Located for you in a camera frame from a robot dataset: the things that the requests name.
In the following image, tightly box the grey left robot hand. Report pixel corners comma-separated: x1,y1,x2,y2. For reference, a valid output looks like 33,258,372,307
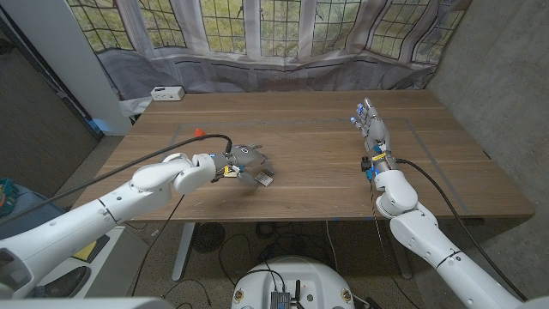
213,143,275,188

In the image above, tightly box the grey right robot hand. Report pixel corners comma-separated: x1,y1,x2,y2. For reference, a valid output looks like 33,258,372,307
349,97,395,173

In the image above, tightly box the white box of matches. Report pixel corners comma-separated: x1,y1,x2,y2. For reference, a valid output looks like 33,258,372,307
255,171,275,188

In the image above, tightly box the white robot shoulder cover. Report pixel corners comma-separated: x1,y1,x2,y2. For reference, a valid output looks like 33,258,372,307
0,297,175,309

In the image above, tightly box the white power strip box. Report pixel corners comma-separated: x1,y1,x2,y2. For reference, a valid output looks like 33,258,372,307
149,85,186,102

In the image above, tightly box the round black fan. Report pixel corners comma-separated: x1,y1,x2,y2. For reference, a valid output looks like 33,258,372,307
191,221,226,254

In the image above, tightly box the white table leg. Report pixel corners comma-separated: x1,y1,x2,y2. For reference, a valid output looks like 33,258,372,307
171,221,196,282

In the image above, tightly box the grey table leg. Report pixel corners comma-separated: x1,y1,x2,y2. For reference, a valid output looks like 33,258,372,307
383,219,413,280

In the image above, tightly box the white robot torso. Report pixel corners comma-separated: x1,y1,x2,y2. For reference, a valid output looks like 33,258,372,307
230,256,356,309

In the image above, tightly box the grey metal module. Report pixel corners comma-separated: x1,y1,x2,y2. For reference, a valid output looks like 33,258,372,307
269,290,292,309

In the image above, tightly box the white floor platform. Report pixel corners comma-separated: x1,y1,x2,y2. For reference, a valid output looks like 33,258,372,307
38,225,150,300

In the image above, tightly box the black yellow foot pedal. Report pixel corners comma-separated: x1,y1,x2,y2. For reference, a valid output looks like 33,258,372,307
70,233,111,264

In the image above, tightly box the white pillar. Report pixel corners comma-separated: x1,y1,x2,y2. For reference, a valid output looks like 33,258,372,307
0,0,132,136

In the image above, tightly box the black shoe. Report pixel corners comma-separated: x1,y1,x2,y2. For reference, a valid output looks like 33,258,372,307
40,265,92,300

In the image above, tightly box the blue upholstered seat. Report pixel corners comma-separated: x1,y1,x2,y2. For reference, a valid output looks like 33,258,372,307
0,184,65,239

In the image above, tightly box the teal plastic object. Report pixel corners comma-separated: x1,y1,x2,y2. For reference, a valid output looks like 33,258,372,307
0,178,19,215

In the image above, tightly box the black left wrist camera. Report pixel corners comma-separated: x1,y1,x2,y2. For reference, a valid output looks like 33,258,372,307
212,165,239,184

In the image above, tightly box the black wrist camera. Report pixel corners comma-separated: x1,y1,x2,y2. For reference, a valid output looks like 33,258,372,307
212,165,239,184
360,156,375,181

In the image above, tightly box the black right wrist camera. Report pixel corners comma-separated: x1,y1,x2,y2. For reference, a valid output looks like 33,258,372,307
360,156,375,181

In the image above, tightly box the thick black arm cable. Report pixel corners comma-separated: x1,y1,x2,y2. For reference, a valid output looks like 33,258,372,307
394,158,529,301
0,133,233,227

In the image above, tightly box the thin braided arm cable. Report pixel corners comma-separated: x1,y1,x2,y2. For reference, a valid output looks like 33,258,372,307
130,193,186,298
368,179,413,301

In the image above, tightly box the black floor cable bundle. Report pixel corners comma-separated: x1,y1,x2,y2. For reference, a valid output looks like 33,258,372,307
218,221,335,287

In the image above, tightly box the white floor cable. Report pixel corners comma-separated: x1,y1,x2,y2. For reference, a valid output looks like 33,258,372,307
324,221,340,274

